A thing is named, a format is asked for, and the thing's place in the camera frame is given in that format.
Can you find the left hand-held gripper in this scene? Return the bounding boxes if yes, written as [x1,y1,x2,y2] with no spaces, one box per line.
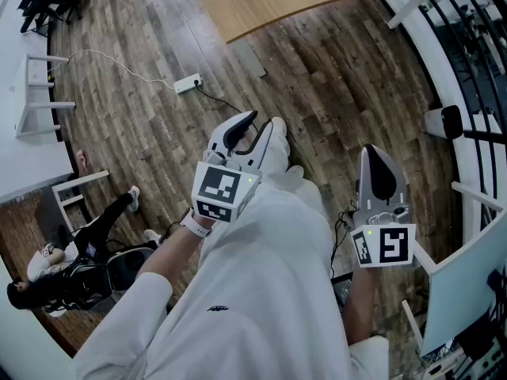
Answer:
[192,110,275,224]

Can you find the white waste bin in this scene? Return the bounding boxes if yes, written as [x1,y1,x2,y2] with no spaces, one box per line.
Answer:
[424,104,464,140]

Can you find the person's white shirt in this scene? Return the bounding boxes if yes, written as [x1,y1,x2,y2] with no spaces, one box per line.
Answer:
[73,180,391,380]

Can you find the white desk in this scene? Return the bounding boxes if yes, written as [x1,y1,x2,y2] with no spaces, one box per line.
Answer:
[13,52,77,139]
[401,180,507,358]
[51,169,110,233]

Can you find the black metal railing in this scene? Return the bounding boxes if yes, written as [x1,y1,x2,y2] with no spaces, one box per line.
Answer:
[417,0,507,229]

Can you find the black cable bundle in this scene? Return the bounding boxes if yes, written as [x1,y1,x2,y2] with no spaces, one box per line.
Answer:
[330,207,360,283]

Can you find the black box device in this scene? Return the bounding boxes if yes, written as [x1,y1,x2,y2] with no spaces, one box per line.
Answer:
[331,273,354,313]

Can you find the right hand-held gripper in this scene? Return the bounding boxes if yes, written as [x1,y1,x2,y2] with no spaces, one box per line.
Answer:
[349,144,416,269]

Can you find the electronic equipment with cables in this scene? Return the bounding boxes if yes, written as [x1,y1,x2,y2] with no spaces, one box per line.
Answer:
[420,322,507,380]

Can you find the person's left forearm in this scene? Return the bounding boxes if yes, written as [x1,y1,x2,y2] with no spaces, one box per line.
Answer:
[137,207,217,288]

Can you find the grey rectangular floor mat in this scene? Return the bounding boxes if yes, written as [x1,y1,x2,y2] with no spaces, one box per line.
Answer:
[231,37,268,78]

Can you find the black power cable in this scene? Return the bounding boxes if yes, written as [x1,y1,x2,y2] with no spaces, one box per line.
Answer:
[195,85,245,115]

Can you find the white table leg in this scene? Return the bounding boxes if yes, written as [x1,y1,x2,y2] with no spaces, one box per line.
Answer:
[386,0,436,30]

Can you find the white power strip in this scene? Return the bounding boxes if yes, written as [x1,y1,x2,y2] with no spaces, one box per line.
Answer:
[173,74,204,94]

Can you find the person's light trousers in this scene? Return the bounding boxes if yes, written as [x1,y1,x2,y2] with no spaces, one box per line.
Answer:
[259,121,330,213]

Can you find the white cable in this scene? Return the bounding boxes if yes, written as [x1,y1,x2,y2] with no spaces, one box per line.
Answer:
[66,49,177,90]

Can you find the person's right forearm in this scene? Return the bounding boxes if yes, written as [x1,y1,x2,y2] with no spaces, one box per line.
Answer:
[342,265,377,346]

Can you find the white smartwatch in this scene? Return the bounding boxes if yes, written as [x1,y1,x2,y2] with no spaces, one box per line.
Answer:
[180,207,213,238]

